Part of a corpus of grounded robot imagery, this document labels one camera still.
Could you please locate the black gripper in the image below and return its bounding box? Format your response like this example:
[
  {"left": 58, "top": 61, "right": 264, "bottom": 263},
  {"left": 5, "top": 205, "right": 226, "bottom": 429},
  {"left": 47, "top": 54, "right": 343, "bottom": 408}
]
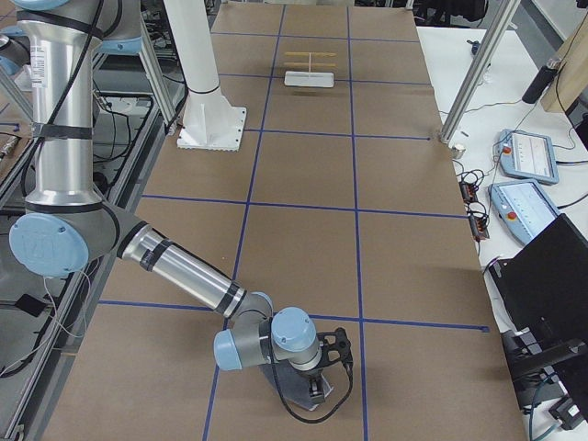
[{"left": 293, "top": 363, "right": 324, "bottom": 403}]

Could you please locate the grey blue towel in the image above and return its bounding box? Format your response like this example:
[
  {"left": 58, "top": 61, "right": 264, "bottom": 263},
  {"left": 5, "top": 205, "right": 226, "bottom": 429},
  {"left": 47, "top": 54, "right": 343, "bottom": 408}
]
[{"left": 259, "top": 360, "right": 334, "bottom": 412}]

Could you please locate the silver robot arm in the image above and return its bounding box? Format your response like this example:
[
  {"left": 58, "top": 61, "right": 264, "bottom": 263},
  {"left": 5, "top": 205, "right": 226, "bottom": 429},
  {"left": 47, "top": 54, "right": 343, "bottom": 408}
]
[{"left": 9, "top": 1, "right": 329, "bottom": 410}]

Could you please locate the wooden towel rack white base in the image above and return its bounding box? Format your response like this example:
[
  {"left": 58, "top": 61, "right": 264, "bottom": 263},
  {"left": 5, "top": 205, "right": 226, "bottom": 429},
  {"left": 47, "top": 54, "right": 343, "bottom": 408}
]
[{"left": 284, "top": 51, "right": 336, "bottom": 88}]

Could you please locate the near teach pendant tablet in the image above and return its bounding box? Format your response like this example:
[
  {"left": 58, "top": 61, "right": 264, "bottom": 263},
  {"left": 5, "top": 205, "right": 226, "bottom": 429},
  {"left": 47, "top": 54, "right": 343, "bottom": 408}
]
[{"left": 489, "top": 178, "right": 560, "bottom": 245}]

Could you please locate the teach pendant tablet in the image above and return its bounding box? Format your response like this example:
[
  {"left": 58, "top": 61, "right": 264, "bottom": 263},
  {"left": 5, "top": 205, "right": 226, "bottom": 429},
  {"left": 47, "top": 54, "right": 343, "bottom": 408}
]
[
  {"left": 489, "top": 178, "right": 560, "bottom": 245},
  {"left": 495, "top": 129, "right": 560, "bottom": 185}
]

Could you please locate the small metal cylinder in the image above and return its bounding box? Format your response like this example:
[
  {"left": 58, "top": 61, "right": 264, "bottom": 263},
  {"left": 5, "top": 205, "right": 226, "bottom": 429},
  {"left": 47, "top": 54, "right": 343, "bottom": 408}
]
[{"left": 451, "top": 143, "right": 466, "bottom": 160}]

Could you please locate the far teach pendant tablet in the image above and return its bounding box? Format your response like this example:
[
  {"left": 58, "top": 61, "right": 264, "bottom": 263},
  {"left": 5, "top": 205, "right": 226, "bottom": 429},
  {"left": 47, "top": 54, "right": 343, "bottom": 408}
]
[{"left": 495, "top": 129, "right": 560, "bottom": 185}]

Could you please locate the black bottle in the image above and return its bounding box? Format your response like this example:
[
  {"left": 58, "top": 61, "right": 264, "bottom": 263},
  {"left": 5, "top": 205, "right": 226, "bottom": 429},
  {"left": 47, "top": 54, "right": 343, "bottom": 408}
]
[{"left": 522, "top": 65, "right": 558, "bottom": 104}]

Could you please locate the wooden board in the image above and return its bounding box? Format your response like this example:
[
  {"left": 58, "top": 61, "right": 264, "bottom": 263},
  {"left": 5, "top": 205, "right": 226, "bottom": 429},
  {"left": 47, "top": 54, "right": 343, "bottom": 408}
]
[{"left": 541, "top": 13, "right": 587, "bottom": 112}]

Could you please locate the white central pedestal column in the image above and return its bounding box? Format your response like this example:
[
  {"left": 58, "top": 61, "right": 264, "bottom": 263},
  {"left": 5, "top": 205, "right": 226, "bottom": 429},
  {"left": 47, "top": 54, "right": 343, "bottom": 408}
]
[{"left": 164, "top": 0, "right": 247, "bottom": 152}]

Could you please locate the aluminium frame post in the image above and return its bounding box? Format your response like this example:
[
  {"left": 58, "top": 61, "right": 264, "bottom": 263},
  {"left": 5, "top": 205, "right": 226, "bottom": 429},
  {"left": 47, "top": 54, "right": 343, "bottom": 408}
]
[{"left": 439, "top": 0, "right": 521, "bottom": 144}]

